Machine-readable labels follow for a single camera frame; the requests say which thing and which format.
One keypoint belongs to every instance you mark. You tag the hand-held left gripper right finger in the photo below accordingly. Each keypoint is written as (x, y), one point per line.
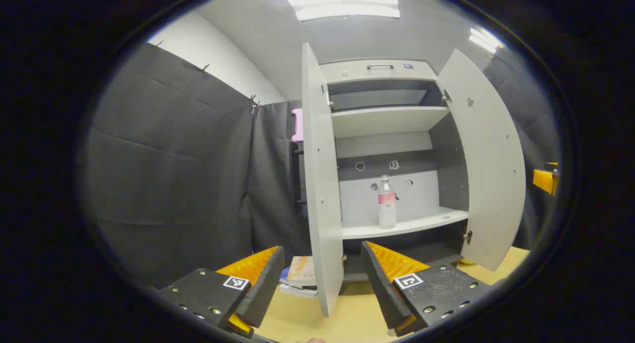
(379, 283)

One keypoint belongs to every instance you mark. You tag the blue book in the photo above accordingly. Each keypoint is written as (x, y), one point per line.
(284, 276)

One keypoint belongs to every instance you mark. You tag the white book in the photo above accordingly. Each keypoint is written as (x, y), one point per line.
(297, 291)

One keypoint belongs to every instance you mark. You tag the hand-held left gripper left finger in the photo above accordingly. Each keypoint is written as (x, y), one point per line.
(263, 288)

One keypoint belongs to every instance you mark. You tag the clear bottle with pink label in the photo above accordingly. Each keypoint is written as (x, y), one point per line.
(387, 209)

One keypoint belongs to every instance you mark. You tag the grey cabinet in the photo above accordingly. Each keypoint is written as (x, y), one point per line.
(387, 122)

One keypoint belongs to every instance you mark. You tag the yellow round soft object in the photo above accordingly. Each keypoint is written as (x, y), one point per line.
(466, 260)

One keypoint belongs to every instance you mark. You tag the ceiling light panel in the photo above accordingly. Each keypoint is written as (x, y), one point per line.
(483, 39)
(344, 5)

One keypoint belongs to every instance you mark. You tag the beige book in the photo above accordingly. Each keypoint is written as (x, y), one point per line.
(301, 271)

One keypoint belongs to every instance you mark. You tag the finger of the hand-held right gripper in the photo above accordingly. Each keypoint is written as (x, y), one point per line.
(544, 180)

